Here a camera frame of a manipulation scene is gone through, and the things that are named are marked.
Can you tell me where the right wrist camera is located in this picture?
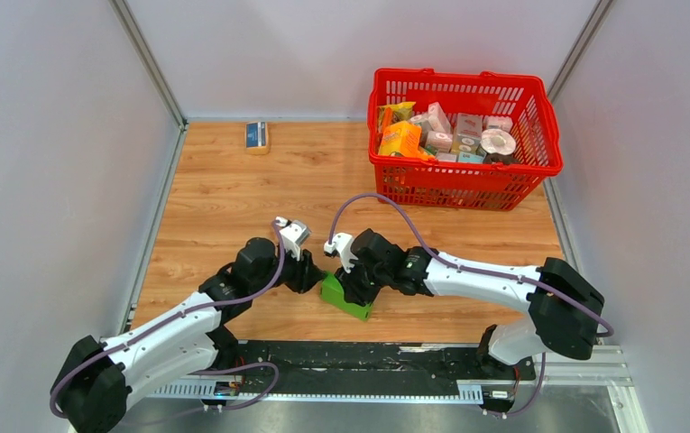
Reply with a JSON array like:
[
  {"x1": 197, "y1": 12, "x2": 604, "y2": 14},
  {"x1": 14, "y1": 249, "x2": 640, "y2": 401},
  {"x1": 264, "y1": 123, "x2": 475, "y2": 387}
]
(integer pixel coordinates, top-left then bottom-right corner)
[{"x1": 323, "y1": 233, "x2": 357, "y2": 273}]

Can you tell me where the yellow snack bag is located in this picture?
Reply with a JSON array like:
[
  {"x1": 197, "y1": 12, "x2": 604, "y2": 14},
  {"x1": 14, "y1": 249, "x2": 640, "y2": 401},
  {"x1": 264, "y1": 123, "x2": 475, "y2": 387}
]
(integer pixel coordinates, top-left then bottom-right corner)
[{"x1": 376, "y1": 101, "x2": 415, "y2": 133}]

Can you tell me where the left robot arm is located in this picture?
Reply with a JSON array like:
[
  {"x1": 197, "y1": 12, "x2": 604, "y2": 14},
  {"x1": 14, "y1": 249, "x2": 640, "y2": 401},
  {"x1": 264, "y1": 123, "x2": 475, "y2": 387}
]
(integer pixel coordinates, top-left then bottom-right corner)
[{"x1": 50, "y1": 237, "x2": 327, "y2": 432}]

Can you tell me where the round tape roll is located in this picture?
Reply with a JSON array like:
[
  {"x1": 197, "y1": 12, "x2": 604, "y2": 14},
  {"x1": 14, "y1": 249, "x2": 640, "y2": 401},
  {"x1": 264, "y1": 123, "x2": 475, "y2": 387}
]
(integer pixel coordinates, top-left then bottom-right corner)
[{"x1": 480, "y1": 128, "x2": 517, "y2": 155}]

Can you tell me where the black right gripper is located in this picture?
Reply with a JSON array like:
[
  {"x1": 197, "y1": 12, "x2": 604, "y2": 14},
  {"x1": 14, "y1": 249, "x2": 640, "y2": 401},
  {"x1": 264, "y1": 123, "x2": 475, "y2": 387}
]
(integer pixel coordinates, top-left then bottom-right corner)
[{"x1": 335, "y1": 254, "x2": 391, "y2": 309}]

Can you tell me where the red shopping basket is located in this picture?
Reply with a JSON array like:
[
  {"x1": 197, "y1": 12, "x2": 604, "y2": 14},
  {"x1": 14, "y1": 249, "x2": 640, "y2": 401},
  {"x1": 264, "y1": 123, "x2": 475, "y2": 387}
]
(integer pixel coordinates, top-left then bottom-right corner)
[{"x1": 368, "y1": 68, "x2": 564, "y2": 211}]

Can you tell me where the white perforated cable tray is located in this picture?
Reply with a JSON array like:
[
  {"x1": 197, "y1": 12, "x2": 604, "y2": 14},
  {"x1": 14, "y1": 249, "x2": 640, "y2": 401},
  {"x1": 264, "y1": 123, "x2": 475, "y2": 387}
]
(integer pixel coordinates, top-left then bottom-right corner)
[{"x1": 149, "y1": 379, "x2": 484, "y2": 405}]

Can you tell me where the red white carton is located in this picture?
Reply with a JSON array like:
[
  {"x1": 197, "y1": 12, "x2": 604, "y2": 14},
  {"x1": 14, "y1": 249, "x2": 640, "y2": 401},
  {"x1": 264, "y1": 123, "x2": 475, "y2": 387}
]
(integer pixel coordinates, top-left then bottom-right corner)
[{"x1": 455, "y1": 113, "x2": 483, "y2": 140}]

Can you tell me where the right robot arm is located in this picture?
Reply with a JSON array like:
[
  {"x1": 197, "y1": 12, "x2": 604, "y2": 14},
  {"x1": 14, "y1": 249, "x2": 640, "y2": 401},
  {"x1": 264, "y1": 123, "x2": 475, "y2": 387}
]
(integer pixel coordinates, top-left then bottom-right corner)
[{"x1": 324, "y1": 229, "x2": 604, "y2": 378}]

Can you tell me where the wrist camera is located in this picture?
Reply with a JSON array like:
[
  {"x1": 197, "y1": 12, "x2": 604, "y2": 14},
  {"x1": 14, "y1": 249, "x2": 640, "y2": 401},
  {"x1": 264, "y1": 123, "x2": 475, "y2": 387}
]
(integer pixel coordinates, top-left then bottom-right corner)
[
  {"x1": 274, "y1": 216, "x2": 311, "y2": 262},
  {"x1": 323, "y1": 233, "x2": 357, "y2": 273}
]

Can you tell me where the orange snack box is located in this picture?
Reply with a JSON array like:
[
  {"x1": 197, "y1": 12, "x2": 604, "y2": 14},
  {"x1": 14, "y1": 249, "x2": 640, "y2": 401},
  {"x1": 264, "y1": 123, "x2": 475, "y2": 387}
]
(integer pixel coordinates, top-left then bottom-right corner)
[{"x1": 378, "y1": 121, "x2": 425, "y2": 159}]

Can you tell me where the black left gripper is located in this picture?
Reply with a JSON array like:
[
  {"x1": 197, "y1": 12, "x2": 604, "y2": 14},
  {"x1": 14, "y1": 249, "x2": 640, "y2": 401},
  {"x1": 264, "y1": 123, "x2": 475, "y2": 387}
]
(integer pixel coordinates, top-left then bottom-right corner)
[{"x1": 251, "y1": 242, "x2": 327, "y2": 295}]

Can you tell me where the pink white tissue pack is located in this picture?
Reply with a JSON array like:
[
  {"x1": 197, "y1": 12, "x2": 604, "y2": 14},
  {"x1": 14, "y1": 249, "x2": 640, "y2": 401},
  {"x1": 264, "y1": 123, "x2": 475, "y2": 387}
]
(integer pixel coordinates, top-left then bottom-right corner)
[{"x1": 427, "y1": 102, "x2": 452, "y2": 134}]

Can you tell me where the green paper box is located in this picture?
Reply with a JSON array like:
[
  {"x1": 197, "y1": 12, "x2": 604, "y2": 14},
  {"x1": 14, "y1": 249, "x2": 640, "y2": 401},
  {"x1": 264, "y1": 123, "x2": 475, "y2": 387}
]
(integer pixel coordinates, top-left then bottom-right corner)
[{"x1": 320, "y1": 272, "x2": 373, "y2": 321}]

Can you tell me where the blue yellow sponge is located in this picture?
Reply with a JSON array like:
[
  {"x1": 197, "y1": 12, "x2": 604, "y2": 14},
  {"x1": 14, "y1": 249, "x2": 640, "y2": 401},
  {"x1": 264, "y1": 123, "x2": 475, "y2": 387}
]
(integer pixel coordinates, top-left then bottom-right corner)
[{"x1": 244, "y1": 121, "x2": 270, "y2": 155}]

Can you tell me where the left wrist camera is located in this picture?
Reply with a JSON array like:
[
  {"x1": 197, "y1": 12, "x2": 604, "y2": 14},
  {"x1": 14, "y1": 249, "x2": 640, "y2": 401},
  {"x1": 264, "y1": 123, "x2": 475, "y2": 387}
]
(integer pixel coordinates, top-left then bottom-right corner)
[{"x1": 274, "y1": 216, "x2": 311, "y2": 262}]

